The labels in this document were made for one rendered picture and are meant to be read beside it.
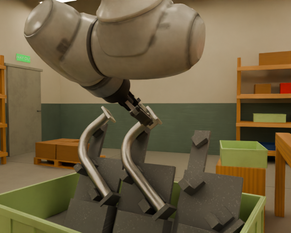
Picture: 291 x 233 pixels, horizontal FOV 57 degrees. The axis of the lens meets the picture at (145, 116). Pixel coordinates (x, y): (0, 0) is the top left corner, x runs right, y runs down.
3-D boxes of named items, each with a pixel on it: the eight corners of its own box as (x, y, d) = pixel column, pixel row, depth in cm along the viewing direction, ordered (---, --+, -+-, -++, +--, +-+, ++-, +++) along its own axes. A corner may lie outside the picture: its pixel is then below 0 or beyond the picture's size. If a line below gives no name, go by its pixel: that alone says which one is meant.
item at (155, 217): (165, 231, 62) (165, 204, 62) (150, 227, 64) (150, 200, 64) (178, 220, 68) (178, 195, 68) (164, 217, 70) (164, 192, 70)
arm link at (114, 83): (101, 41, 57) (115, 57, 62) (69, 69, 58) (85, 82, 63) (120, 65, 52) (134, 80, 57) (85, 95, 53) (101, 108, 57)
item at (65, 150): (33, 164, 546) (33, 142, 544) (62, 157, 619) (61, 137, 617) (80, 170, 494) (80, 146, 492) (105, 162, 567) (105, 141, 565)
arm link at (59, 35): (65, 90, 55) (118, 91, 49) (0, 45, 43) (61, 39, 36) (81, 46, 59) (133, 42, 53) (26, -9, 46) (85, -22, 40)
